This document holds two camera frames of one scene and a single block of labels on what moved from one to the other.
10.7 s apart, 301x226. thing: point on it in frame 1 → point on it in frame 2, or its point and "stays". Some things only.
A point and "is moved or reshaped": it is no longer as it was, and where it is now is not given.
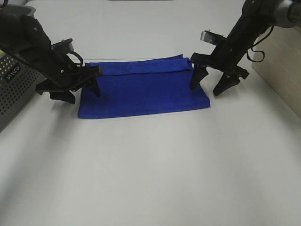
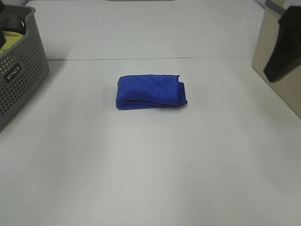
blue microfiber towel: x=135 y=86 is moved or reshaped
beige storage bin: x=281 y=68 stays
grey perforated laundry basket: x=19 y=77 stays
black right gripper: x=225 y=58 → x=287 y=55
